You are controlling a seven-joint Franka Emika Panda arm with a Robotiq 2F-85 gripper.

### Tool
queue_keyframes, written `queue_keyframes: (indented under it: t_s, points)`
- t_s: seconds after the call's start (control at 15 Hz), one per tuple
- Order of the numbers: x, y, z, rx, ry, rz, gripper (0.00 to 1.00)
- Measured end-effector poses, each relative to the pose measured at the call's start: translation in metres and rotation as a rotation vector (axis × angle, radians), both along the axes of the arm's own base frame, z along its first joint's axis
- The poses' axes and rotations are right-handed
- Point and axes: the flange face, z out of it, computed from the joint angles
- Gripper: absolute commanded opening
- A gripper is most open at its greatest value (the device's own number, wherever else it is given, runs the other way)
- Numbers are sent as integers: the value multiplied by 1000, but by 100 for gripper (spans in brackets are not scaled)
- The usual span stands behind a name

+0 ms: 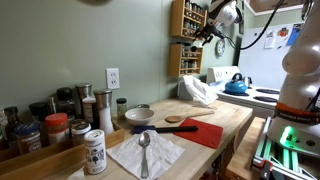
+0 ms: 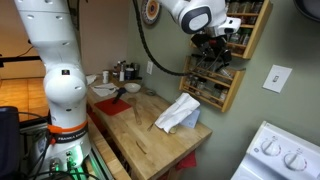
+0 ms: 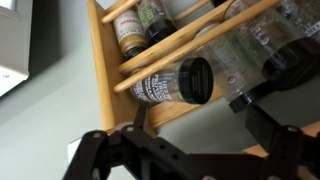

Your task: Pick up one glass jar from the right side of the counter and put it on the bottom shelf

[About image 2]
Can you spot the white wall outlet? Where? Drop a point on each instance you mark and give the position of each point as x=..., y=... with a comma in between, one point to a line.
x=149, y=67

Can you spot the white cloth towel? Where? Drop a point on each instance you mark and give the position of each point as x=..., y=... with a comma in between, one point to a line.
x=176, y=111

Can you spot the steel topped salt grinder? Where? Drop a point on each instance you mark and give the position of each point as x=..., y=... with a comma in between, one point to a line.
x=121, y=75

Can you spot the dark bottle black cap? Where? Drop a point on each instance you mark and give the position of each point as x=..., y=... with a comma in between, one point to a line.
x=136, y=69

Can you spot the pale blue card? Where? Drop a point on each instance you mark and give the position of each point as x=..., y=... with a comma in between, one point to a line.
x=193, y=120

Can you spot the glass spice jar printed lid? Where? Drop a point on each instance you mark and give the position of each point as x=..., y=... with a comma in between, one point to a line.
x=226, y=72

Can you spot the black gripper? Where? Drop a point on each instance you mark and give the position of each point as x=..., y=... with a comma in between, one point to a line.
x=213, y=46

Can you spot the decorative wall plate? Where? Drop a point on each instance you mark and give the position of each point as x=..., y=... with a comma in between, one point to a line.
x=150, y=10

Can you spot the green label spice jar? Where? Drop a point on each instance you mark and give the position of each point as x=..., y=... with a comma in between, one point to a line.
x=215, y=90

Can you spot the white electric stove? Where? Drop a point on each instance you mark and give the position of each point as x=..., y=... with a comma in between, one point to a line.
x=283, y=156

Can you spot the white ceramic bowl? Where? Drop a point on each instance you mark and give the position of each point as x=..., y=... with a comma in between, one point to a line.
x=132, y=87

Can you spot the crumpled white paper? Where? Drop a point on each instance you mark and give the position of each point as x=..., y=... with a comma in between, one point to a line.
x=90, y=79

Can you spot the wooden spice rack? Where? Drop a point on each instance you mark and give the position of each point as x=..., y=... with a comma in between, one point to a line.
x=257, y=33
x=233, y=91

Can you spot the small metal lid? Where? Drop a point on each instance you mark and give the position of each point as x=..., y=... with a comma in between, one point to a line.
x=150, y=92

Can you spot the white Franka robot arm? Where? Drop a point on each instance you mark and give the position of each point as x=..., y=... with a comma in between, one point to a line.
x=63, y=86

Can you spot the white paper napkin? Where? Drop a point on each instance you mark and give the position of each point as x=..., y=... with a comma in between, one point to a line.
x=103, y=91

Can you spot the white printed spice shaker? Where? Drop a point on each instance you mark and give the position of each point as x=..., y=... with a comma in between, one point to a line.
x=105, y=77

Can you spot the metal spoon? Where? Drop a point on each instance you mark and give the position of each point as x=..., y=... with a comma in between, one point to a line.
x=105, y=87

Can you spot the black chair back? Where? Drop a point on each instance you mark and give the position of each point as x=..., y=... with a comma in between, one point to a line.
x=8, y=140

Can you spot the red hanging cloth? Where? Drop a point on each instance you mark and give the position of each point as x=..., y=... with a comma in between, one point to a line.
x=186, y=161

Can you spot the white light switch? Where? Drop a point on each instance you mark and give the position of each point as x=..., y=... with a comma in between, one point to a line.
x=276, y=78

